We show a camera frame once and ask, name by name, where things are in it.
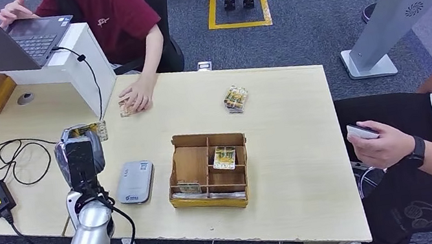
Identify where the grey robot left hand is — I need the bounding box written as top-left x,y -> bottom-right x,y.
50,122 -> 110,189

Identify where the person's right hand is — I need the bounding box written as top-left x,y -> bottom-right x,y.
0,0 -> 38,30

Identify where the person's left hand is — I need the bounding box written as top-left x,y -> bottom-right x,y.
344,112 -> 419,175
115,74 -> 160,116

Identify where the white handheld device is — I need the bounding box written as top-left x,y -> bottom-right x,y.
344,119 -> 381,145

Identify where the grey card reader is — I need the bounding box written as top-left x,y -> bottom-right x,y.
111,157 -> 160,208

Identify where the small patterned card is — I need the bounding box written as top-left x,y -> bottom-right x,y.
177,178 -> 204,197

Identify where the patterned room key card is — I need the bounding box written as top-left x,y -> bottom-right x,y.
210,144 -> 240,174

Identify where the flat pale card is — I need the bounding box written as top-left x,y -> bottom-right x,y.
171,188 -> 211,205
208,186 -> 249,205

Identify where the black wristwatch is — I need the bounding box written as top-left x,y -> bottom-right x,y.
402,133 -> 431,172

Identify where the white desk riser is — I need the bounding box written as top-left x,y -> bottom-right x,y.
0,17 -> 124,135

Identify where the small white floor tag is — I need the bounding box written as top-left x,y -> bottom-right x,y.
195,59 -> 214,74

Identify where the wooden compartment box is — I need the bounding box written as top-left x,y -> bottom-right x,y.
159,124 -> 257,221

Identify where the yellow floor tape square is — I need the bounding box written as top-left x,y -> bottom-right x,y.
203,0 -> 275,37

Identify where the dark rounded object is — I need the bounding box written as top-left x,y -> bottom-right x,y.
359,1 -> 382,25

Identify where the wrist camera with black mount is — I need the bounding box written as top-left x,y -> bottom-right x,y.
62,134 -> 101,193

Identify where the chrome stool ring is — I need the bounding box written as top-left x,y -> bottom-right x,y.
354,162 -> 392,200

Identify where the black laptop power cable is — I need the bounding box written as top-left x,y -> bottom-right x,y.
0,39 -> 115,192

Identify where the grey cable grommet cap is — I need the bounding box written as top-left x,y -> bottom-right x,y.
16,91 -> 38,107

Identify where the black adapter mains cable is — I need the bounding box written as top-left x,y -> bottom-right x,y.
0,201 -> 65,244

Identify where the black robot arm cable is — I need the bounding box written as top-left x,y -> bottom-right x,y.
72,173 -> 140,244

